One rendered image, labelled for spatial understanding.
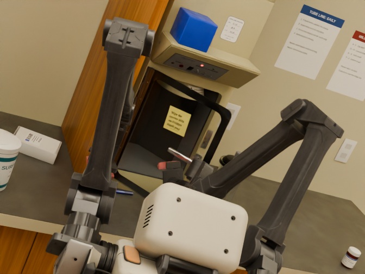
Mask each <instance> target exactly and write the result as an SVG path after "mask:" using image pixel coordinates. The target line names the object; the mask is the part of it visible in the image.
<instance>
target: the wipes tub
mask: <svg viewBox="0 0 365 274"><path fill-rule="evenodd" d="M20 148H21V141H20V140H19V138H18V137H16V136H15V135H13V134H12V133H10V132H8V131H6V130H3V129H0V191H2V190H4V189H5V188H6V186H7V183H8V181H9V178H10V175H11V173H12V170H13V167H14V165H15V161H16V159H17V156H18V153H19V151H20Z"/></svg>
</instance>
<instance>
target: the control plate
mask: <svg viewBox="0 0 365 274"><path fill-rule="evenodd" d="M171 62H174V64H171ZM163 64H165V65H168V66H171V67H175V68H177V69H181V70H184V71H187V72H191V73H194V74H197V75H199V76H203V77H206V78H209V79H213V80H216V79H218V78H219V77H221V76H222V75H223V74H225V73H227V72H228V71H229V70H226V69H224V68H221V67H217V66H214V65H211V64H208V63H205V62H202V61H199V60H196V59H193V58H189V57H186V56H184V55H181V54H178V53H175V54H173V55H172V56H171V57H170V58H169V59H168V60H166V61H165V62H164V63H163ZM179 65H183V66H184V67H179ZM201 65H204V66H201ZM188 67H194V69H192V70H191V71H190V70H187V68H188ZM212 69H215V70H212ZM197 70H199V72H198V71H197ZM204 72H206V74H204ZM210 74H212V77H211V76H210Z"/></svg>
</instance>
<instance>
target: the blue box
mask: <svg viewBox="0 0 365 274"><path fill-rule="evenodd" d="M217 28H218V25H216V24H215V23H214V22H213V21H212V20H211V19H210V18H209V17H208V16H205V15H203V14H200V13H197V12H195V11H192V10H189V9H186V8H183V7H180V9H179V11H178V14H177V16H176V18H175V21H174V23H173V26H172V28H171V31H170V34H171V36H173V37H174V39H175V40H176V41H177V43H178V44H181V45H184V46H187V47H190V48H193V49H196V50H199V51H202V52H205V53H206V52H207V50H208V49H209V47H210V44H211V42H212V39H213V37H214V35H215V33H216V30H217Z"/></svg>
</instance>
